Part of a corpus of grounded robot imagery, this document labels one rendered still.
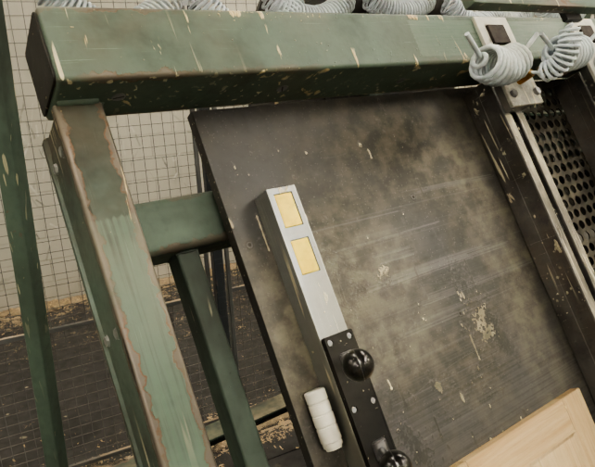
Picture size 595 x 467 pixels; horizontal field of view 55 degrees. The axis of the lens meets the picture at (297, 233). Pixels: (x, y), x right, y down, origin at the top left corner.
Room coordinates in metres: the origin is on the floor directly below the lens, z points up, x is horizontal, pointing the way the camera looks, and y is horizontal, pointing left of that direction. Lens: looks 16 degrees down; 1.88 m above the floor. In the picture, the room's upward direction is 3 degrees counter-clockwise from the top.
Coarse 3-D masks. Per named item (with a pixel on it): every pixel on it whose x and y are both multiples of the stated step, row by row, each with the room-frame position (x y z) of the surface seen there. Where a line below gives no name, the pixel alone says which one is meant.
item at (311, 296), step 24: (264, 192) 0.79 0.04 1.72; (288, 192) 0.81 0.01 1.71; (264, 216) 0.80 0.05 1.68; (288, 240) 0.76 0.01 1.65; (312, 240) 0.78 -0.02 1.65; (288, 264) 0.75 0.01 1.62; (288, 288) 0.76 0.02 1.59; (312, 288) 0.74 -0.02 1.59; (312, 312) 0.72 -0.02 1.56; (336, 312) 0.74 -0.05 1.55; (312, 336) 0.71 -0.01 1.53; (312, 360) 0.72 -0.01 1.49; (336, 408) 0.68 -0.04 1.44; (360, 456) 0.64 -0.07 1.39
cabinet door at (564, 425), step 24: (552, 408) 0.85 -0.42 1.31; (576, 408) 0.88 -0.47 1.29; (504, 432) 0.80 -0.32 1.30; (528, 432) 0.80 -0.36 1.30; (552, 432) 0.83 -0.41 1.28; (576, 432) 0.85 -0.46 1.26; (480, 456) 0.74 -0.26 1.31; (504, 456) 0.76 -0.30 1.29; (528, 456) 0.78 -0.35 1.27; (552, 456) 0.80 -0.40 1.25; (576, 456) 0.83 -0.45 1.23
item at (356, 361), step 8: (344, 352) 0.69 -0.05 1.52; (352, 352) 0.60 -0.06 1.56; (360, 352) 0.59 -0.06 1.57; (368, 352) 0.60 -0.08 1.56; (344, 360) 0.59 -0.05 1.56; (352, 360) 0.59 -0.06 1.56; (360, 360) 0.59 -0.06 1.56; (368, 360) 0.59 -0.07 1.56; (344, 368) 0.59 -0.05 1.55; (352, 368) 0.58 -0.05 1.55; (360, 368) 0.58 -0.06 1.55; (368, 368) 0.58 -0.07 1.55; (352, 376) 0.58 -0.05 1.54; (360, 376) 0.58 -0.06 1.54; (368, 376) 0.59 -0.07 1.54
